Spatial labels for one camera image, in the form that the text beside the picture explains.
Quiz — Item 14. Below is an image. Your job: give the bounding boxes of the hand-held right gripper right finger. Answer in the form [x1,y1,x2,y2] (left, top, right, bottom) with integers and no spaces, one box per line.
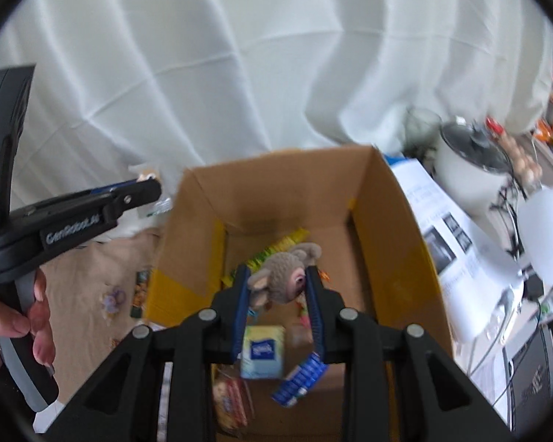
[304,264,512,442]

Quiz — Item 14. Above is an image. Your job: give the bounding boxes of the cardboard box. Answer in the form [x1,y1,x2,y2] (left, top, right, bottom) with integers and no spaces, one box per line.
[143,145,455,442]

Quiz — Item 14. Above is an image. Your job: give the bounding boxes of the clear plastic packet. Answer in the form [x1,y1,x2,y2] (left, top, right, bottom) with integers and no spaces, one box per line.
[133,172,173,222]

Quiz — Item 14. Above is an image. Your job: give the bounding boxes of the beige cloth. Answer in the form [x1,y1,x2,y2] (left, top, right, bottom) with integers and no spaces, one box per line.
[37,225,176,406]

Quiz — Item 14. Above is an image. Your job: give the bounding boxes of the grey plush mouse toy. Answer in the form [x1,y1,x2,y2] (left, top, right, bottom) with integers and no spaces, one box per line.
[248,242,323,311]

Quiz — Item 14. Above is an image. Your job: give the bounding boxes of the white curtain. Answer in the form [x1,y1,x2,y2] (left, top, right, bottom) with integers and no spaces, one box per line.
[0,0,553,249]

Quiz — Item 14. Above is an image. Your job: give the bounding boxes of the blue packet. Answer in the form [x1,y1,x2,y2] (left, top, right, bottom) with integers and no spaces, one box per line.
[271,352,328,407]

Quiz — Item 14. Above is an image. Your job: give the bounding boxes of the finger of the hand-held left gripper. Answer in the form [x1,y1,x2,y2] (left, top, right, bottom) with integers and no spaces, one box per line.
[113,179,162,217]
[85,183,136,197]

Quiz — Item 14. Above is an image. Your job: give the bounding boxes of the white lamp shade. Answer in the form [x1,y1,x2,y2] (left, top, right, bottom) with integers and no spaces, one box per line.
[516,184,553,286]

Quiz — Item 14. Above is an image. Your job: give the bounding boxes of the glass jar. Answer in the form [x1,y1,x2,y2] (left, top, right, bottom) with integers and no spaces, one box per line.
[403,107,443,157]

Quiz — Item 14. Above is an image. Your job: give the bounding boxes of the brown eggs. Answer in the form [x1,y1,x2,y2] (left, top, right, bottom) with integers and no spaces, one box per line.
[500,133,545,185]

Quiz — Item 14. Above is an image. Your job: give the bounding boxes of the pale tissue pack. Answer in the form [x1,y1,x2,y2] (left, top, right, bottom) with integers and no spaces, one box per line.
[240,325,287,380]

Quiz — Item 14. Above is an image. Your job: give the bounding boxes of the red yellow snack packet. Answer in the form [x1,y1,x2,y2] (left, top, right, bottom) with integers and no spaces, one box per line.
[212,368,254,434]

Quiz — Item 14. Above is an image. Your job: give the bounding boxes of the white printed carton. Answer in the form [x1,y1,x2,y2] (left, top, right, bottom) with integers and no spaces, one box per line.
[385,155,526,346]

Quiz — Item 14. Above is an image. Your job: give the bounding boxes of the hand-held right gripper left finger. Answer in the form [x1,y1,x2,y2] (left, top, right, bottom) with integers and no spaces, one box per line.
[41,264,254,442]

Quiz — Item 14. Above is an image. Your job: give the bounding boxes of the black cable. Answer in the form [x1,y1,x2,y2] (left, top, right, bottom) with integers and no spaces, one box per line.
[491,184,526,259]

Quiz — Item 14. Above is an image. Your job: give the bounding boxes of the black device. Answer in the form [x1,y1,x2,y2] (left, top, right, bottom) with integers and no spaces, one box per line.
[502,322,553,429]

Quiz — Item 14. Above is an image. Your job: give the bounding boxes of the yellow green toy packet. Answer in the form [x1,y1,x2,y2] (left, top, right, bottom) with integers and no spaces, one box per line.
[221,229,309,286]

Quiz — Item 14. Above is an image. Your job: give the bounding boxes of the white rice cooker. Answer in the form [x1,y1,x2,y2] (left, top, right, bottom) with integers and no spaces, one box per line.
[431,120,517,219]

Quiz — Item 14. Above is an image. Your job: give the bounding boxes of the green snack packet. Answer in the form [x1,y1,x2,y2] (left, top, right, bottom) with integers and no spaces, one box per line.
[130,269,152,319]

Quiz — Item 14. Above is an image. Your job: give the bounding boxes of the person's left hand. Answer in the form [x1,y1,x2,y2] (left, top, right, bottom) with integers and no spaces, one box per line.
[0,269,56,371]

